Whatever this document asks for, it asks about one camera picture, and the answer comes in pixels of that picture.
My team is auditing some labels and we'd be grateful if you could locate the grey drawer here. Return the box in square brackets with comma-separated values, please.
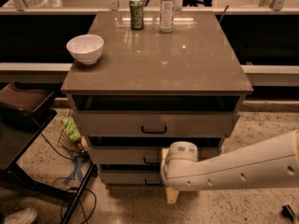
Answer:
[99, 171, 163, 186]
[73, 111, 239, 138]
[86, 146, 222, 166]

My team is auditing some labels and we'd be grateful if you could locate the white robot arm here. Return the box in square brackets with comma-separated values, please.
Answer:
[161, 130, 299, 204]

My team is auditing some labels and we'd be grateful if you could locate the grey drawer cabinet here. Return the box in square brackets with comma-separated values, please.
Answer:
[62, 11, 253, 174]

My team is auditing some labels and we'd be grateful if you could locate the blue tape cross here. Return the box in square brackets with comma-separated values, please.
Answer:
[64, 158, 89, 185]

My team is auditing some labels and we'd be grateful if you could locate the green plush toy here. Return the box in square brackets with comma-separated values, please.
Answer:
[61, 117, 81, 142]

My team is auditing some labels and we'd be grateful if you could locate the black object on floor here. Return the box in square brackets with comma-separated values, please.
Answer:
[281, 204, 299, 224]

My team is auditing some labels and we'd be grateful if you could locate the white ceramic bowl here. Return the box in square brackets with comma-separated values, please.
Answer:
[66, 35, 104, 64]

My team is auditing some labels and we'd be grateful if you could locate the clear plastic water bottle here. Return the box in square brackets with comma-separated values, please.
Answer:
[159, 0, 175, 33]

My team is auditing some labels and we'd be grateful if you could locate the white shoe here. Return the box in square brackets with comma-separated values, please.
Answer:
[4, 207, 37, 224]

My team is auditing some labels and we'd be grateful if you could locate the black cart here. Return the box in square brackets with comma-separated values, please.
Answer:
[0, 82, 96, 224]

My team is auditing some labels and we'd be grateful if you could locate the green soda can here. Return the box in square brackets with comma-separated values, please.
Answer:
[129, 0, 144, 30]

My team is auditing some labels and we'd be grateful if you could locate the wire basket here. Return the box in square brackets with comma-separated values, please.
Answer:
[58, 111, 87, 157]

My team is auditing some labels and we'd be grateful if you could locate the black cable on floor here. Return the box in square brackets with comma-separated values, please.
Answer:
[40, 131, 98, 224]

